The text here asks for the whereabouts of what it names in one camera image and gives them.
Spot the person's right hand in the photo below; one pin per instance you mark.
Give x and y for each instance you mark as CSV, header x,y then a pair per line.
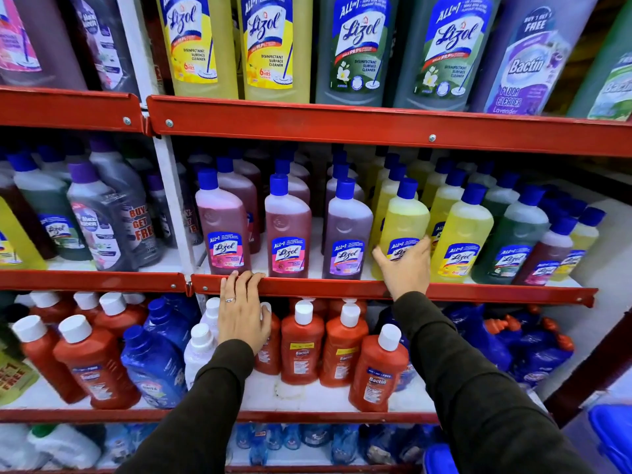
x,y
407,273

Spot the person's left hand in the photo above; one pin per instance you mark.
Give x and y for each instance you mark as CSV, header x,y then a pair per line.
x,y
242,320

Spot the yellow Lizol bottle front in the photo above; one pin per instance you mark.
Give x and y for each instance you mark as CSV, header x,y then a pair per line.
x,y
405,217

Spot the row of small Lizol bottles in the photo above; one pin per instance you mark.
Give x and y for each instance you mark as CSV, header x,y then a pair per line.
x,y
461,231

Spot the purple Lizol bottle front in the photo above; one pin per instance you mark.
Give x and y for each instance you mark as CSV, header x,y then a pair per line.
x,y
347,227

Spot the dark pink Lizol bottle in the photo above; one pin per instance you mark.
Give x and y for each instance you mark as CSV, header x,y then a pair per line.
x,y
288,227

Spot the green cleaner bottle blue cap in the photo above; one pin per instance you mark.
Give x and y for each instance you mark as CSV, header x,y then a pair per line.
x,y
498,199
481,176
511,236

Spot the rows of pink purple bottles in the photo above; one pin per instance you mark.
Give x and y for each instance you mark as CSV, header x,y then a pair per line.
x,y
242,192

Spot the small maroon cleaner bottle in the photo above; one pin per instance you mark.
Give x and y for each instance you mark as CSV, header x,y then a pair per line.
x,y
545,251

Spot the group of blue spray bottles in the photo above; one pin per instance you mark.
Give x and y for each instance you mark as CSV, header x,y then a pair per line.
x,y
538,355

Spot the group of red white-capped bottles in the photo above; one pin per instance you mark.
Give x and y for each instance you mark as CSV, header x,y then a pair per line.
x,y
94,365

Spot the group of small blue bottles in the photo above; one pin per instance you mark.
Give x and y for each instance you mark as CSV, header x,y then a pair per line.
x,y
345,441

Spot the red and white metal shelf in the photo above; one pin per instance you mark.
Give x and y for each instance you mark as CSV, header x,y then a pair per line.
x,y
345,125

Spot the small yellow cleaner bottle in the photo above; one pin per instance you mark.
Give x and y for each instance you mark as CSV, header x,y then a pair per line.
x,y
577,241

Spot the grey cleaner bottle purple cap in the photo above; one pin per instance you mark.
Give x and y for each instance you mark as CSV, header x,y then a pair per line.
x,y
99,217

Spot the white bottle green cap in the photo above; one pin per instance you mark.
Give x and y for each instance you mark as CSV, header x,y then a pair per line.
x,y
64,446

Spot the wide green cleaner bottle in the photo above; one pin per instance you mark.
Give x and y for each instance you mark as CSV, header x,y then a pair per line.
x,y
49,207

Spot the large green Lizol bottle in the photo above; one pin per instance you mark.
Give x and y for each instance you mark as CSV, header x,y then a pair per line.
x,y
449,44
358,44

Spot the large purple Bactin bottle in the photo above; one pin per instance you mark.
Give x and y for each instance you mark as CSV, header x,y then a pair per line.
x,y
528,69

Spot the wide yellow cleaner bottle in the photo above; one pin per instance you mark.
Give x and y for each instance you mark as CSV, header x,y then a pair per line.
x,y
15,241

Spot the plain white bottle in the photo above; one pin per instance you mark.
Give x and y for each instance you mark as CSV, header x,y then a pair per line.
x,y
17,446

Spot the large yellow Lizol bottle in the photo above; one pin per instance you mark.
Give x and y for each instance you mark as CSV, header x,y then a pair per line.
x,y
192,44
271,44

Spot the large light green cleaner bottle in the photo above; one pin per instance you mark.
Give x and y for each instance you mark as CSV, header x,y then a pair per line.
x,y
610,88

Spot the large grey cleaner bottle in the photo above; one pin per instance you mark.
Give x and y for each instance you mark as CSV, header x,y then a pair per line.
x,y
101,39

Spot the large pink label cleaner bottle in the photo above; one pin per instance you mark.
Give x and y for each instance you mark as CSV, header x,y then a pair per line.
x,y
29,44

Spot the person's right forearm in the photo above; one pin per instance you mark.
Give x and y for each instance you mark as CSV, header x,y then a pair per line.
x,y
484,399

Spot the person's left forearm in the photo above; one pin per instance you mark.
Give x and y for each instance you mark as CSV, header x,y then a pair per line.
x,y
197,414

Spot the blue plastic basket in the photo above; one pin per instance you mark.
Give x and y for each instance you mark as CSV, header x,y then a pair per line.
x,y
614,434
439,461

